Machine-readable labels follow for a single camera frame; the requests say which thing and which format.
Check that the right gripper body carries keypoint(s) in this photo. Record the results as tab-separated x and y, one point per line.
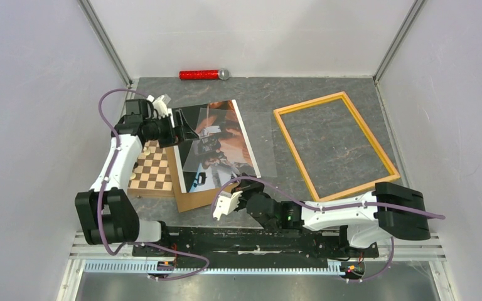
248	190

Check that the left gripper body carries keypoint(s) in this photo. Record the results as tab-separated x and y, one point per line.
161	130

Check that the printed photo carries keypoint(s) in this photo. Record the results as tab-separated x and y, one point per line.
222	152

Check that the transparent plastic sheet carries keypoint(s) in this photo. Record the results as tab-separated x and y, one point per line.
259	129

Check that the brown backing board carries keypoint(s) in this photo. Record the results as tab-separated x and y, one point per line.
186	201

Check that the yellow wooden picture frame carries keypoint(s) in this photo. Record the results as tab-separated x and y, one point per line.
336	152

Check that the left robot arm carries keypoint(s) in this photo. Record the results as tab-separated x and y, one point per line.
105	212

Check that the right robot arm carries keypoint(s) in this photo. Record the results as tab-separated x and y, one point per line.
389	210

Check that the wooden chessboard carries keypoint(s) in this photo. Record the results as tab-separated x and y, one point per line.
153	178

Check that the red glitter microphone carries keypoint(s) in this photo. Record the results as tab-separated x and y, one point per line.
218	74

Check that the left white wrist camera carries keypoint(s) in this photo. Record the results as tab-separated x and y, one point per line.
160	105

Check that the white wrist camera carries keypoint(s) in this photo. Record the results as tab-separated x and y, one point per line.
226	204
160	105

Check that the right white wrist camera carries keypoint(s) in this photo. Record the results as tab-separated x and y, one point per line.
226	204

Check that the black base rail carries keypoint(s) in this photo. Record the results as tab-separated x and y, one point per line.
319	244

